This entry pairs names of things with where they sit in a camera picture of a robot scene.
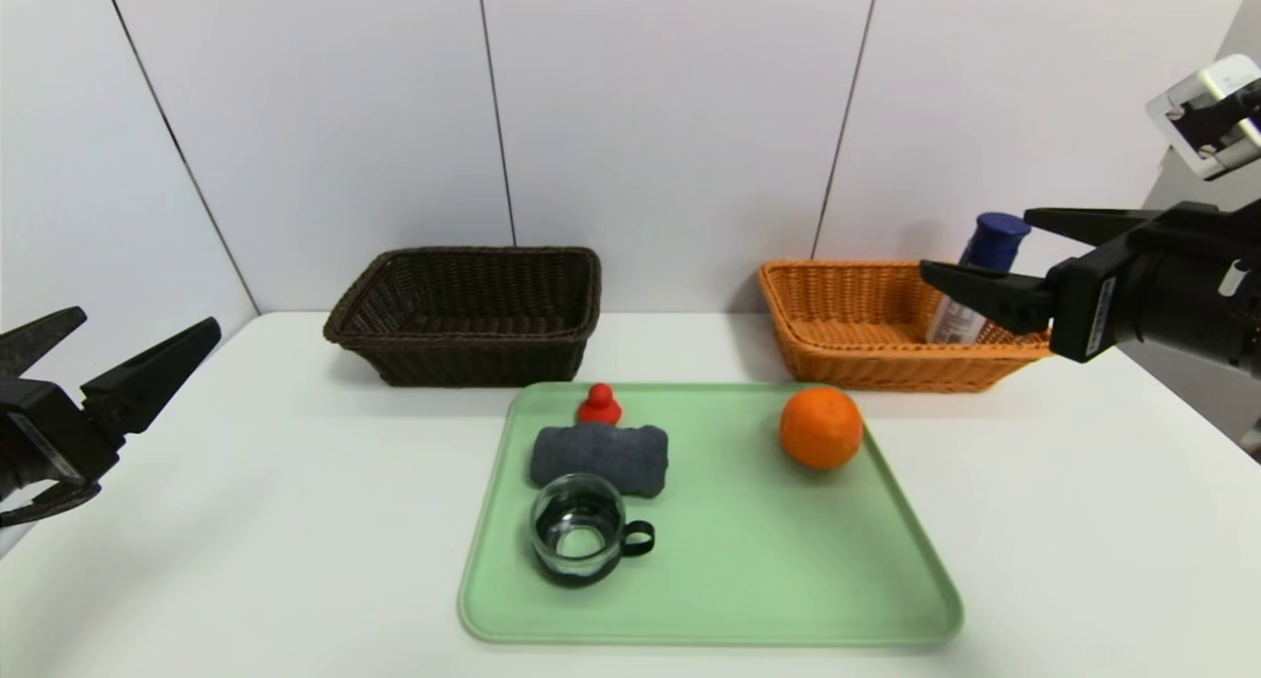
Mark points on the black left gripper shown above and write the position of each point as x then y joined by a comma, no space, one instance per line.
51,439

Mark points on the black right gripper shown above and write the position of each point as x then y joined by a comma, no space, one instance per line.
1094,305

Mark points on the blue and white bottle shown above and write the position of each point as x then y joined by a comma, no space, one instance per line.
995,239

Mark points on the orange fruit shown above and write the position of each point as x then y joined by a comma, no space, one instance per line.
821,429

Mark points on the glass cup with black holder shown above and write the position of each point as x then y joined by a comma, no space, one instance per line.
576,540

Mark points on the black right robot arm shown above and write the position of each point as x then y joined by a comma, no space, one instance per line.
1249,333

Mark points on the orange wicker basket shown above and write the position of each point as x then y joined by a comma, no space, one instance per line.
867,363

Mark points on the dark brown wicker basket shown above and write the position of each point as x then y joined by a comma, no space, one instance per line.
463,358

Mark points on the light green plastic tray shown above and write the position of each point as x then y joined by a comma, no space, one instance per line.
768,550

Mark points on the red rubber duck toy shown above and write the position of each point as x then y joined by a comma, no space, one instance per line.
597,405

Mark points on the grey rolled towel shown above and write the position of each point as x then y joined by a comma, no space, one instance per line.
596,453

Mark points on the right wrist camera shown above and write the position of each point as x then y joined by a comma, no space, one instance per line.
1217,116

